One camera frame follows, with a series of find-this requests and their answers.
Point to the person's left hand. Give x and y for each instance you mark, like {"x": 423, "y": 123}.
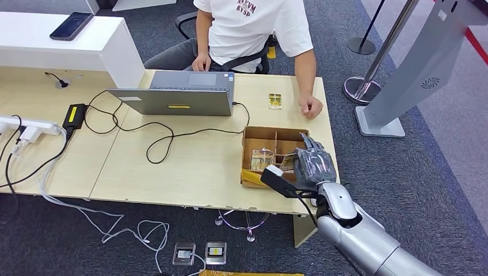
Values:
{"x": 310, "y": 106}

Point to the person's right hand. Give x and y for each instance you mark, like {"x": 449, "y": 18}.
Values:
{"x": 202, "y": 63}

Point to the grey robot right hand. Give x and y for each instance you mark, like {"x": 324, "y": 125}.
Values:
{"x": 314, "y": 165}

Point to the gold patterned ID card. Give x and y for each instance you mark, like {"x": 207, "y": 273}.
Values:
{"x": 275, "y": 101}

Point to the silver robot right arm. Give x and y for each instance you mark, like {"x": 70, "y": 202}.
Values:
{"x": 362, "y": 236}

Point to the person's left forearm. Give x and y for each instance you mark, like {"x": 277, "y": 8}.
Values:
{"x": 306, "y": 74}

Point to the person's right forearm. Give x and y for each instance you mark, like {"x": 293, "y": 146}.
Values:
{"x": 204, "y": 34}

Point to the person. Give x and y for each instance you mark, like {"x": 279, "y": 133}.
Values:
{"x": 248, "y": 34}

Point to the grey laptop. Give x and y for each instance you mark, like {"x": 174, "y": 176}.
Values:
{"x": 173, "y": 102}

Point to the cardboard divider box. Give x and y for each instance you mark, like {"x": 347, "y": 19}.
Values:
{"x": 259, "y": 135}

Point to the yellow floor tape piece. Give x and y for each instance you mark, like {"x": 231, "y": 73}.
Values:
{"x": 271, "y": 52}

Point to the white background furniture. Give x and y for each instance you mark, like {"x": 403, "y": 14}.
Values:
{"x": 141, "y": 4}

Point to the chrome chair base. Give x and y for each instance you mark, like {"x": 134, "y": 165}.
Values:
{"x": 249, "y": 238}

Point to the white counter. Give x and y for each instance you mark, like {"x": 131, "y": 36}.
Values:
{"x": 96, "y": 49}

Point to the grey kiosk stand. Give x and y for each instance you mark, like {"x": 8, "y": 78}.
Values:
{"x": 419, "y": 64}

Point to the floor socket yellow label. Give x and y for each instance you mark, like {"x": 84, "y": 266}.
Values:
{"x": 215, "y": 253}

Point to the black smartphone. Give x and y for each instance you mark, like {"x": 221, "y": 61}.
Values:
{"x": 71, "y": 26}

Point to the black laptop power adapter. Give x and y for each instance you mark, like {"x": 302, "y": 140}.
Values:
{"x": 74, "y": 115}

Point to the grey desk grommet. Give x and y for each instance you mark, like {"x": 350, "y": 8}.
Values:
{"x": 63, "y": 84}

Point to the floor socket with plug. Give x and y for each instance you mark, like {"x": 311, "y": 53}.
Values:
{"x": 183, "y": 254}

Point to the white power strip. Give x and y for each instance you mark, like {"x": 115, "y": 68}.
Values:
{"x": 39, "y": 125}

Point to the red barrier belt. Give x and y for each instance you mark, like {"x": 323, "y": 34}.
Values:
{"x": 476, "y": 45}

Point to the white plug charger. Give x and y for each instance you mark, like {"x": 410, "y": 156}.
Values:
{"x": 29, "y": 134}

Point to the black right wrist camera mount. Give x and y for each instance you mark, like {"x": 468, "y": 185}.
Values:
{"x": 280, "y": 184}

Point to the chrome stanchion post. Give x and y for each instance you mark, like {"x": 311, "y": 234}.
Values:
{"x": 361, "y": 90}

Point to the black stanchion post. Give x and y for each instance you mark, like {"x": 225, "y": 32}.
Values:
{"x": 361, "y": 46}

